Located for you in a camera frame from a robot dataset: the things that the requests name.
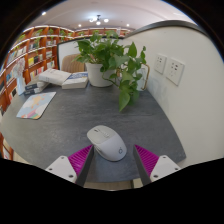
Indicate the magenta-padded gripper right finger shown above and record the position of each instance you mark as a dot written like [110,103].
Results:
[164,166]

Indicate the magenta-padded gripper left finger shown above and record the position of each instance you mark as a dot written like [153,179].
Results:
[61,166]

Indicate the white computer mouse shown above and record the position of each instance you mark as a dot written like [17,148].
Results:
[108,143]

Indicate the pastel printed mouse pad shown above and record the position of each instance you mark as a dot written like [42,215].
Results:
[36,105]

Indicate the large dark grey book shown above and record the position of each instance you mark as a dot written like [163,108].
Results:
[33,86]

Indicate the white book with blue cover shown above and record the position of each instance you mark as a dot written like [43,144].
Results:
[76,81]

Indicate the thick white book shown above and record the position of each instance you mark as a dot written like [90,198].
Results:
[53,76]

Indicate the green plant in white pot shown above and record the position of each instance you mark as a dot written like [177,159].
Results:
[99,75]

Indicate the tan upholstered chair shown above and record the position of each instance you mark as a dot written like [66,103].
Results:
[71,64]

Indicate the orange wooden bookshelf unit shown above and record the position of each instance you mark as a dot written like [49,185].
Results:
[35,50]

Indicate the black chandelier with white globes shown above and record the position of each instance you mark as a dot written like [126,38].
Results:
[98,20]

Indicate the recessed ceiling lights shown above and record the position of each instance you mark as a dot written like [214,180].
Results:
[43,13]

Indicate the white wall socket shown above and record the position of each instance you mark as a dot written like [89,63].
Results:
[175,71]
[160,63]

